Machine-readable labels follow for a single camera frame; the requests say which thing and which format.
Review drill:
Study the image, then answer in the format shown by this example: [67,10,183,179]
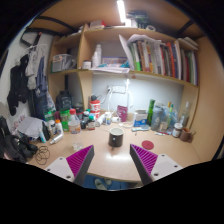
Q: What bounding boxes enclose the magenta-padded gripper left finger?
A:
[44,144,96,188]

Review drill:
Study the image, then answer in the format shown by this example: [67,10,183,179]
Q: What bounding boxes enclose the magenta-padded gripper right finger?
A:
[129,143,184,186]

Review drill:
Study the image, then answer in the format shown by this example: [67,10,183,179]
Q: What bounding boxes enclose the clear red-capped drink bottle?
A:
[67,108,83,152]

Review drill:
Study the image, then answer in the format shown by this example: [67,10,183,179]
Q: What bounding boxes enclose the grey water bottle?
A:
[150,104,165,132]

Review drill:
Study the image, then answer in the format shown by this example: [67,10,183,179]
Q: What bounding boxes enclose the flat round red coaster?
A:
[141,139,155,151]

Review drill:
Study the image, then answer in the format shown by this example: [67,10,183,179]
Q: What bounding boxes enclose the silver tube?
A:
[49,133,65,145]

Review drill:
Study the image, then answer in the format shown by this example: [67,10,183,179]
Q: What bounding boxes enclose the white and green marker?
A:
[154,131,171,137]

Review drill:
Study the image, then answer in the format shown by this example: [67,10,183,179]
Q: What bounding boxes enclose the white bottle orange cap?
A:
[54,119,64,136]

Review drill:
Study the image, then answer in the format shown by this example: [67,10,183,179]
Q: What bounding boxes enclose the dark jar green lid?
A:
[87,114,97,131]

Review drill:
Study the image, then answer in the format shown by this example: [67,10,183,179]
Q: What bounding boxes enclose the black mug white inside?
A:
[108,127,125,148]

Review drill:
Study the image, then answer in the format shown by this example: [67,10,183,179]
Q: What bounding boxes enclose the green mouthwash bottle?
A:
[59,109,71,132]

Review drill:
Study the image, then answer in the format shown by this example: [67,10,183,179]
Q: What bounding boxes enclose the brown jar white lid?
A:
[171,122,184,139]

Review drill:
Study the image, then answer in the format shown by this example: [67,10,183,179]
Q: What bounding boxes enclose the white and blue carton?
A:
[133,109,149,128]

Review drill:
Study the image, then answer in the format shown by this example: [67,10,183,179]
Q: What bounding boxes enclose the slim black bottle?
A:
[42,121,51,141]

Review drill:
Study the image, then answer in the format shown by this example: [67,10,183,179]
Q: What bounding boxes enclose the white and blue tube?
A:
[37,128,47,144]

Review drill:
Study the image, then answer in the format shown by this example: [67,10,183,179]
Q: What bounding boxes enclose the brown mug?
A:
[179,127,196,144]

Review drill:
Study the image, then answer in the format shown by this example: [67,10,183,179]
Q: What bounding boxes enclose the yellow-capped clear bottle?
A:
[164,101,172,131]

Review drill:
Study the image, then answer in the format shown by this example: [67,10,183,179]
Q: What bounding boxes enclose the tall green bottle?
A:
[146,98,156,127]

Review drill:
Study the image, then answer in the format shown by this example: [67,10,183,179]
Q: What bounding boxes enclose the magenta pouch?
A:
[116,104,129,123]

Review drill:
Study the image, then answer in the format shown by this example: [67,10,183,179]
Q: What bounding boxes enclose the red and white canister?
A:
[89,99,101,116]

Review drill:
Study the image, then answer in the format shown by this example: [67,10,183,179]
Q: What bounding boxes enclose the tall clear glass bottle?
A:
[179,101,191,128]

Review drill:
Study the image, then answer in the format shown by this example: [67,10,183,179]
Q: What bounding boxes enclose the white paper sheet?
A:
[17,116,44,139]

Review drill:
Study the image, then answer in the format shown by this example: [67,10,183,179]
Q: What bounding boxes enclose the black backpack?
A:
[54,89,74,113]

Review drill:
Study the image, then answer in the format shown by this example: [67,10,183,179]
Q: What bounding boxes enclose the black bag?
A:
[0,114,39,164]

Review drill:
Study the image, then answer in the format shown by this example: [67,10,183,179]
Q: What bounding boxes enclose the blue hanging garment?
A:
[33,56,56,118]

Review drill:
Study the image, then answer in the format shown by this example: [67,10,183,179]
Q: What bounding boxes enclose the black hanging garment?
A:
[6,54,31,116]

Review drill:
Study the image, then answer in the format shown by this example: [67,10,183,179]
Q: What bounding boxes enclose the grey hanging garment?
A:
[24,46,46,91]

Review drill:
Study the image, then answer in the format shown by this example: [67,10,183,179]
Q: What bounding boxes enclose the ceiling light tube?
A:
[116,0,128,24]

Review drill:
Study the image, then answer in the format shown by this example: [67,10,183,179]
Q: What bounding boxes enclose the black coiled cable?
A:
[34,145,52,166]

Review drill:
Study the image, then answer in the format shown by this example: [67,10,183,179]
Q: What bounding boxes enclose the white cable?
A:
[106,79,135,130]

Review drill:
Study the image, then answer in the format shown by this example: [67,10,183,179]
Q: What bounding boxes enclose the white wall outlet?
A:
[107,85,127,95]

